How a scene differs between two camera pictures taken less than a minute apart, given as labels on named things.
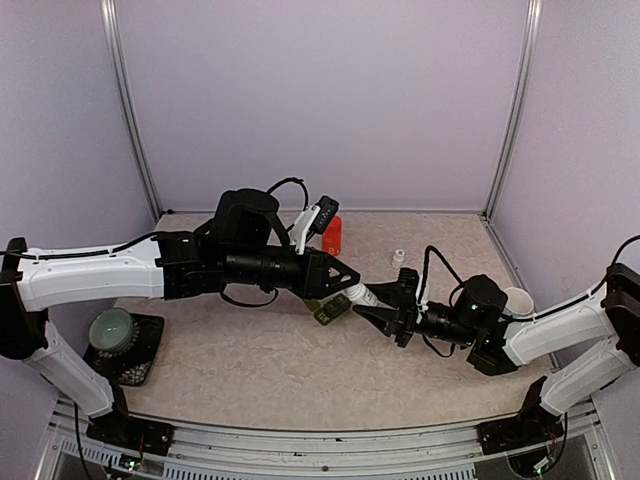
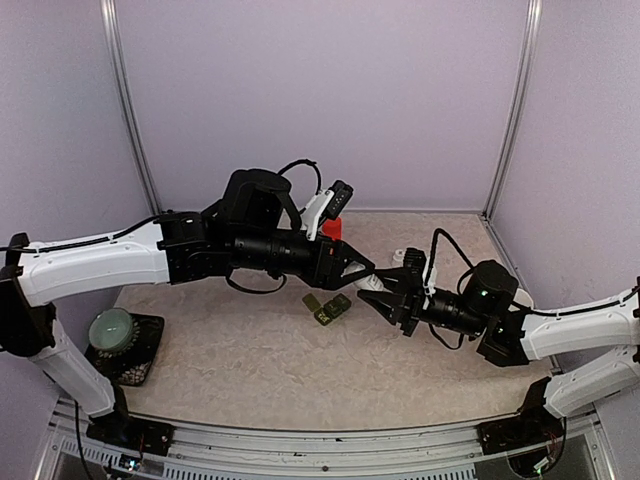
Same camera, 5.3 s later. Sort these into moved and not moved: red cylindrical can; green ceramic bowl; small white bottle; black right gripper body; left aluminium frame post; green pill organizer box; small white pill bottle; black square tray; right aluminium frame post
Moved: small white pill bottle; black right gripper body
Not moved: green ceramic bowl; black square tray; left aluminium frame post; green pill organizer box; small white bottle; right aluminium frame post; red cylindrical can
